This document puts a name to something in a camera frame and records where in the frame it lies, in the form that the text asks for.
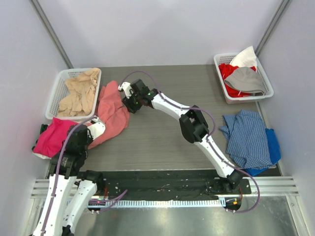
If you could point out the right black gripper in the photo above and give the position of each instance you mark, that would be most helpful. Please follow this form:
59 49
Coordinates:
131 104

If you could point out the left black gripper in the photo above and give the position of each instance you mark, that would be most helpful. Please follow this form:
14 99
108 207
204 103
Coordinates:
44 128

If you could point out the salmon pink t shirt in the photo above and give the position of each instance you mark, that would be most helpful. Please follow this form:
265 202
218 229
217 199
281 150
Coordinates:
111 112

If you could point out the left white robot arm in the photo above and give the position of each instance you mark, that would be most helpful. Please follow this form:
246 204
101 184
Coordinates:
61 213

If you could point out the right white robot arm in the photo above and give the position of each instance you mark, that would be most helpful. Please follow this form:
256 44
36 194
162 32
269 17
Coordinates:
193 125

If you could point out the magenta t shirt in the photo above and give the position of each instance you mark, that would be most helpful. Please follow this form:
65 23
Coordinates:
51 141

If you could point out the cream white garment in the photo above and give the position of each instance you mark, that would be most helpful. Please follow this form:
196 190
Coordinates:
42 156

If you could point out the left white plastic basket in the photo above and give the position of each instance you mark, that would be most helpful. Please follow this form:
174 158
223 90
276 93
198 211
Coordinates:
60 91

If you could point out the white plastic basket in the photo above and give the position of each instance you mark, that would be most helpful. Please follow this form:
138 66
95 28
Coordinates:
60 91
227 58

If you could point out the beige t shirt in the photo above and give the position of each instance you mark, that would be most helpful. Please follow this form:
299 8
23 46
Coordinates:
82 90

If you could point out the right white plastic basket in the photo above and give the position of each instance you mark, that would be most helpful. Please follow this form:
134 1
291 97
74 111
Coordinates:
227 58

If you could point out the red garment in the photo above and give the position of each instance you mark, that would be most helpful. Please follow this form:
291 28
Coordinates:
226 70

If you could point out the grey bucket hat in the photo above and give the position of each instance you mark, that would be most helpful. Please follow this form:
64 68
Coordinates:
245 81

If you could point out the blue checkered shirt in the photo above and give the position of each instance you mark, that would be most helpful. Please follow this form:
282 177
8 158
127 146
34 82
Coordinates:
247 143

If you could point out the bright blue garment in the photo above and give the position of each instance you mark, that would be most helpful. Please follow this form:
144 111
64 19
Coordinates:
274 150

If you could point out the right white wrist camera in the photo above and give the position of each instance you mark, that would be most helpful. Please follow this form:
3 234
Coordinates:
127 89

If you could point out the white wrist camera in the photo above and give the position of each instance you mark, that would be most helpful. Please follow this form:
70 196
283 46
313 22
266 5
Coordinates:
97 127
127 89

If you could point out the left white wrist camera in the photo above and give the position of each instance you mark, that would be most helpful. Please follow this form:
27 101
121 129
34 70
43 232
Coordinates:
97 127

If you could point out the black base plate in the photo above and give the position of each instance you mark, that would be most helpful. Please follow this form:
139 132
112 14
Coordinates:
163 174

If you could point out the white slotted cable duct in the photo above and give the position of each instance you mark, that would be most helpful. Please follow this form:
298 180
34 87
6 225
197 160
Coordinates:
170 204

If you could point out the left corner aluminium post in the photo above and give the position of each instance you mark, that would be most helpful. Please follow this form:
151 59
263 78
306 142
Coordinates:
51 32

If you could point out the corner aluminium post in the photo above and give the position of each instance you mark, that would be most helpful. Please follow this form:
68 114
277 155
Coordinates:
282 8
51 32

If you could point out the aluminium frame rail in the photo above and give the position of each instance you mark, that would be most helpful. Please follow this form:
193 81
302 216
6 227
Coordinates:
266 186

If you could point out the right corner aluminium post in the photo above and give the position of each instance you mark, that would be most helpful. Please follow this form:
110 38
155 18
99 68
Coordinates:
282 8

